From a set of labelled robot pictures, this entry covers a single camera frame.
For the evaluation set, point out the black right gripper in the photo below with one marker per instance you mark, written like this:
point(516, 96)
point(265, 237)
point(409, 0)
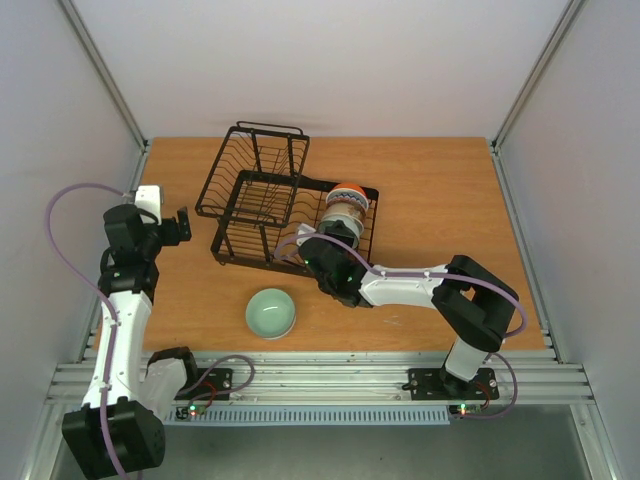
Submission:
point(338, 234)

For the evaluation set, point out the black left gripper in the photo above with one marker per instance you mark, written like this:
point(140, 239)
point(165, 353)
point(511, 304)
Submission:
point(175, 237)

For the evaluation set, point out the plain white bowl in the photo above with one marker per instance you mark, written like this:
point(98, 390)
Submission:
point(352, 216)

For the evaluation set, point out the red patterned bowl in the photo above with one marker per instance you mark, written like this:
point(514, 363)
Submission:
point(355, 200)

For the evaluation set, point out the white bowl with orange outside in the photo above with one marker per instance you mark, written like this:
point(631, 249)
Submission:
point(349, 187)

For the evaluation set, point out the black wire dish rack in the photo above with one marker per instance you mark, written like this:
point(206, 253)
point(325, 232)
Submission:
point(259, 196)

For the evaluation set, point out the light green ceramic bowl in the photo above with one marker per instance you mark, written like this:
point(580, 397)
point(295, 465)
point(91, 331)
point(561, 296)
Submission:
point(357, 237)

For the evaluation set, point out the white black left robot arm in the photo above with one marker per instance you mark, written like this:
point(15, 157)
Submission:
point(119, 429)

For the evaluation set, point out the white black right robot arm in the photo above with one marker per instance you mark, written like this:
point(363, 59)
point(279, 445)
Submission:
point(476, 304)

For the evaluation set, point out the left green led board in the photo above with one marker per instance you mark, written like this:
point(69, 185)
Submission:
point(192, 411)

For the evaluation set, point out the green led board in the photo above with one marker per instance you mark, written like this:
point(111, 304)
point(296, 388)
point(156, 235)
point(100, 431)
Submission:
point(192, 411)
point(465, 409)

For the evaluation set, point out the right green led board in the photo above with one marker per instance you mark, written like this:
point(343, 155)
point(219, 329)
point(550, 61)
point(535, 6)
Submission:
point(465, 409)

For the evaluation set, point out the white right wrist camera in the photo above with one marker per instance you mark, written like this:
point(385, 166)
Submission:
point(303, 233)

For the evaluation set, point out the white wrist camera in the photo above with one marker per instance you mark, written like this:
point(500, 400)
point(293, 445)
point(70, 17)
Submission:
point(303, 233)
point(149, 198)

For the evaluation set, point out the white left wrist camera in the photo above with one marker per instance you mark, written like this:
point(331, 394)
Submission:
point(149, 198)

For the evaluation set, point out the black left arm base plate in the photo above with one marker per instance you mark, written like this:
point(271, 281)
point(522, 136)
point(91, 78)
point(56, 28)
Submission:
point(219, 380)

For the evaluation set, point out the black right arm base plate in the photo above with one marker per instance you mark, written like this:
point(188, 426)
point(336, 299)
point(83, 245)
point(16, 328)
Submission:
point(425, 384)

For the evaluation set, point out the grey slotted cable duct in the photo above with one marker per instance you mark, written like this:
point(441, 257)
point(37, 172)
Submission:
point(284, 416)

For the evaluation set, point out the aluminium left frame post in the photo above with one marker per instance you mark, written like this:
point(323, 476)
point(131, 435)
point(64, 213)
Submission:
point(92, 51)

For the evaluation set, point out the aluminium frame post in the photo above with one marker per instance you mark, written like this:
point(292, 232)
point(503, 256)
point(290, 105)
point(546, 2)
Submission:
point(92, 51)
point(558, 34)

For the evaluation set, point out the aluminium front frame rails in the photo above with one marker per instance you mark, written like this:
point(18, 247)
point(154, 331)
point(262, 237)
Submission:
point(375, 378)

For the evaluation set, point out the aluminium right frame post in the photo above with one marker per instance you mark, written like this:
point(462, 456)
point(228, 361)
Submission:
point(558, 34)

